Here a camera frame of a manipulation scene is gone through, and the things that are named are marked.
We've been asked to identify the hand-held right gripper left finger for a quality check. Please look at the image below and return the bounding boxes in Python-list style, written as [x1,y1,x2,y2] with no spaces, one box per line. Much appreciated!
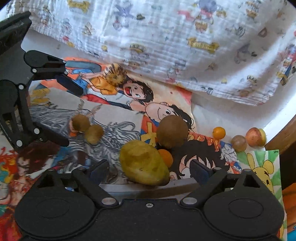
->
[37,159,121,208]

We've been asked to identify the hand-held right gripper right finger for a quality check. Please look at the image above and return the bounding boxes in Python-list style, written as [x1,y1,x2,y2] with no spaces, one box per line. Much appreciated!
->
[180,159,260,208]

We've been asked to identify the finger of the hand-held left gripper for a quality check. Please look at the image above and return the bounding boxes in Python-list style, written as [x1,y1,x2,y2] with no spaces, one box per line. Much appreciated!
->
[24,50,84,96]
[0,84,70,150]

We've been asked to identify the small brown kiwi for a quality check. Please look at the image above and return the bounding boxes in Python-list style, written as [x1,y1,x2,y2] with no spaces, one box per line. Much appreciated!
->
[71,114,91,133]
[84,125,104,143]

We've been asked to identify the orange mandarin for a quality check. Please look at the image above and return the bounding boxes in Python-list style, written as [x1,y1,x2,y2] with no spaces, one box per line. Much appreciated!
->
[158,149,174,168]

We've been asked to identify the small orange kumquat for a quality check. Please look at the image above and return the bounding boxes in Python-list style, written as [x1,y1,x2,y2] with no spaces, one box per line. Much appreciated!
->
[213,126,226,140]

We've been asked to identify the yellow lemon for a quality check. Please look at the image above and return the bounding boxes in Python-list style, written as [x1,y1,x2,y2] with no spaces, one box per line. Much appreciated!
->
[119,140,170,186]

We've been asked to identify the tan round fruit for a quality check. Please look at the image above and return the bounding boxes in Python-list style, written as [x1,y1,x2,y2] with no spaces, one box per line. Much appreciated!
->
[231,136,247,153]

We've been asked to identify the large brown kiwi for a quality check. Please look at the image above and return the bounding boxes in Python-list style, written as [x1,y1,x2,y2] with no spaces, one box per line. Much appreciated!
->
[157,115,188,149]

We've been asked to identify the cartoon kids drawing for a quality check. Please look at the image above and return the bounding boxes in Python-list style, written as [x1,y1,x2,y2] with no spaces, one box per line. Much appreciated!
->
[30,57,197,139]

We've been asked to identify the reddish round fruit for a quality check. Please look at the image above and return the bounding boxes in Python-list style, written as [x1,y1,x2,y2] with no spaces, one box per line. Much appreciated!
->
[245,127,261,147]

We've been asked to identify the brown wooden furniture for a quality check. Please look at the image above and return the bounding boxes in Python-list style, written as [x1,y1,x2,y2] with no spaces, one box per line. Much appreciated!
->
[265,128,296,193]

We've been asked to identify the white printed blanket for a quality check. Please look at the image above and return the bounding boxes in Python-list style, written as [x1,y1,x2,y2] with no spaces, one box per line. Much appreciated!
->
[30,0,296,106]

